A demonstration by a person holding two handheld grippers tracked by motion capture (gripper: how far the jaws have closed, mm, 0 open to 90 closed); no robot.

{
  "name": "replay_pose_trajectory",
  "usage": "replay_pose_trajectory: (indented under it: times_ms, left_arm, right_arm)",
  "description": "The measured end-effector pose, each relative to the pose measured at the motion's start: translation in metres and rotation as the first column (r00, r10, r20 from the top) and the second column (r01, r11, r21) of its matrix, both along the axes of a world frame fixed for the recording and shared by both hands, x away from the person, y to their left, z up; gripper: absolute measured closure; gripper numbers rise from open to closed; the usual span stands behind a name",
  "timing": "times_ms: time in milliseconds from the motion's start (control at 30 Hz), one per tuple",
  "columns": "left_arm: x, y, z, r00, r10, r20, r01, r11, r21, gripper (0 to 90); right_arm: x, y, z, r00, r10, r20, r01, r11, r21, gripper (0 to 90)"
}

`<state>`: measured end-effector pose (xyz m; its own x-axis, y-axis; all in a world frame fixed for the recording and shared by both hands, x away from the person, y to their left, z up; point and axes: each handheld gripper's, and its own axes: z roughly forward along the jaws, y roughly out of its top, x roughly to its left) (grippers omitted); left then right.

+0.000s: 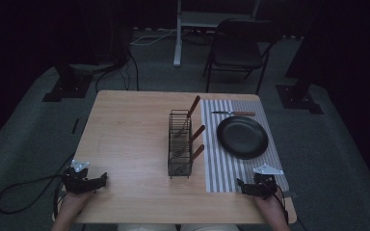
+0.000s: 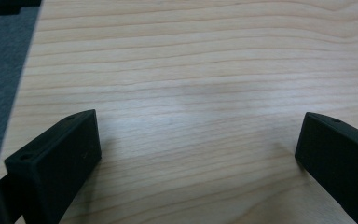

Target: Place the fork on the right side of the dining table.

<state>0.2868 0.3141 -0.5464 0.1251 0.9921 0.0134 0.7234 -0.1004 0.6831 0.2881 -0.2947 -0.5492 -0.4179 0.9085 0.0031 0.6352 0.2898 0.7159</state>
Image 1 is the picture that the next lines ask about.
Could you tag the striped grey white placemat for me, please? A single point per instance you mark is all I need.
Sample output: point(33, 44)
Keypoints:
point(220, 170)

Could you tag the black folding chair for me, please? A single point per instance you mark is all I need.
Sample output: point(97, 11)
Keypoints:
point(237, 51)

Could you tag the black stand base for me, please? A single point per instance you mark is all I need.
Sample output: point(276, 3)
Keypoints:
point(298, 99)
point(67, 88)

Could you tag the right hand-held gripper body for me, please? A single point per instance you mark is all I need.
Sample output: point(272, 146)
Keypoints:
point(265, 183)

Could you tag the black round plate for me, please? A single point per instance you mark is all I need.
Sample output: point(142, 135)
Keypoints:
point(242, 137)

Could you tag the white metal desk frame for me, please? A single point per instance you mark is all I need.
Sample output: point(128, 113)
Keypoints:
point(178, 38)

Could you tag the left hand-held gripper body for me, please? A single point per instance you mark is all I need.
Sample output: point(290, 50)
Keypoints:
point(74, 181)

